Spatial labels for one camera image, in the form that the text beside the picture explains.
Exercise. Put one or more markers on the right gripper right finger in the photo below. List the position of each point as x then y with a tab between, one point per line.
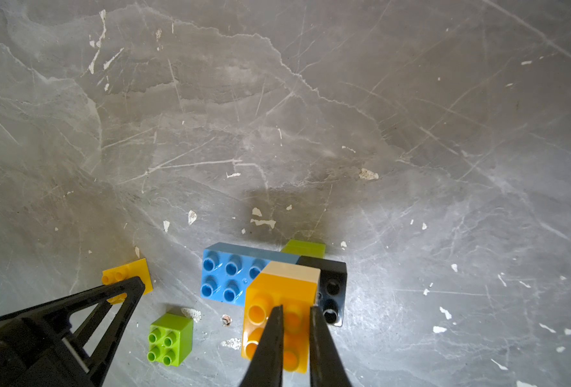
326	367

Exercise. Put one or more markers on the black lego brick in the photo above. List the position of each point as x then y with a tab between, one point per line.
332	287

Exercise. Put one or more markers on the white lego brick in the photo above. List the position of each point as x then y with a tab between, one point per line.
293	271

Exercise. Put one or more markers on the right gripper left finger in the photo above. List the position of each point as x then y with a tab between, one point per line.
266	365

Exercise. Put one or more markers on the green lego brick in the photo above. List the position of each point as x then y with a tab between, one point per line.
305	248
170	340

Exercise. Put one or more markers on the blue long lego brick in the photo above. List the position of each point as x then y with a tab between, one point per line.
229	269

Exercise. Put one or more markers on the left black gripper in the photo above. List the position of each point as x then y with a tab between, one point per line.
70	341

